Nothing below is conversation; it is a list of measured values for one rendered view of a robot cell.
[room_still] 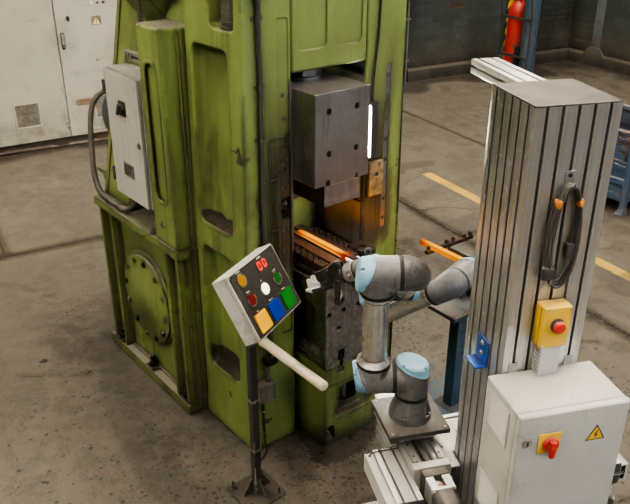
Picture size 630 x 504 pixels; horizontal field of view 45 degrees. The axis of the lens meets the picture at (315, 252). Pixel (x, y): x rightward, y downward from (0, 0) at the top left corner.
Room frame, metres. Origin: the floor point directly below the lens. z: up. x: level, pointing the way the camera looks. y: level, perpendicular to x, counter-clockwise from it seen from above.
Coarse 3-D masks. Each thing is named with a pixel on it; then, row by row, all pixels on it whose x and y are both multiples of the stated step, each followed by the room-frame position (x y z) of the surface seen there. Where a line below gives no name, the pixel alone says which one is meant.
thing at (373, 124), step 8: (376, 48) 3.37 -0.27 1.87; (376, 56) 3.36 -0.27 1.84; (376, 64) 3.36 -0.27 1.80; (376, 104) 3.34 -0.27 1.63; (376, 112) 3.34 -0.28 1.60; (376, 120) 3.34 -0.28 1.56; (376, 128) 3.34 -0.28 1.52; (376, 136) 3.34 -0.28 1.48; (376, 144) 3.34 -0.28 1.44; (376, 152) 3.35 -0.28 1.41
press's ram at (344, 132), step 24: (312, 96) 3.00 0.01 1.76; (336, 96) 3.06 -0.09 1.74; (360, 96) 3.14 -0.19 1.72; (312, 120) 3.00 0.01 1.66; (336, 120) 3.06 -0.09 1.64; (360, 120) 3.14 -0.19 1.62; (312, 144) 3.00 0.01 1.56; (336, 144) 3.06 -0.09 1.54; (360, 144) 3.14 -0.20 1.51; (312, 168) 3.00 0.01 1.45; (336, 168) 3.06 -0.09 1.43; (360, 168) 3.14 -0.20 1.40
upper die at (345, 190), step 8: (296, 184) 3.17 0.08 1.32; (304, 184) 3.12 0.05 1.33; (336, 184) 3.06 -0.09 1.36; (344, 184) 3.09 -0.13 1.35; (352, 184) 3.12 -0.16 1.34; (296, 192) 3.17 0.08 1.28; (304, 192) 3.12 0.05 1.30; (312, 192) 3.08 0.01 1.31; (320, 192) 3.04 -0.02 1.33; (328, 192) 3.03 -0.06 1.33; (336, 192) 3.06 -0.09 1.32; (344, 192) 3.09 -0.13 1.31; (352, 192) 3.12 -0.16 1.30; (312, 200) 3.08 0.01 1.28; (320, 200) 3.04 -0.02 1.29; (328, 200) 3.03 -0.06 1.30; (336, 200) 3.06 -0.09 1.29; (344, 200) 3.09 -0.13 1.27
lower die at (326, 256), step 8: (296, 232) 3.35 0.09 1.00; (312, 232) 3.37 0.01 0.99; (296, 240) 3.28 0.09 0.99; (304, 240) 3.28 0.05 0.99; (328, 240) 3.28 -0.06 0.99; (296, 248) 3.21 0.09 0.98; (312, 248) 3.19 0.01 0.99; (320, 248) 3.19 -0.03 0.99; (344, 248) 3.19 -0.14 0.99; (296, 256) 3.17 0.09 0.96; (304, 256) 3.13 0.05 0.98; (312, 256) 3.13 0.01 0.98; (320, 256) 3.11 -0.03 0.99; (328, 256) 3.11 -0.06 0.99; (336, 256) 3.10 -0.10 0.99; (304, 264) 3.13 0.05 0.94; (312, 264) 3.08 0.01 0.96; (320, 264) 3.05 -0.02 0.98
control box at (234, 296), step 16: (256, 256) 2.70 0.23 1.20; (272, 256) 2.77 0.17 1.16; (240, 272) 2.58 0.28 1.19; (256, 272) 2.65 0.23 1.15; (272, 272) 2.72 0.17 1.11; (224, 288) 2.51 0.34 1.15; (240, 288) 2.53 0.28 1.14; (256, 288) 2.59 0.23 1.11; (272, 288) 2.66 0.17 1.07; (224, 304) 2.51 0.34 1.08; (240, 304) 2.48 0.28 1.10; (256, 304) 2.54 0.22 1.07; (240, 320) 2.48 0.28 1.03; (272, 320) 2.56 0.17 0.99; (240, 336) 2.49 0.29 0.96; (256, 336) 2.45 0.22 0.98
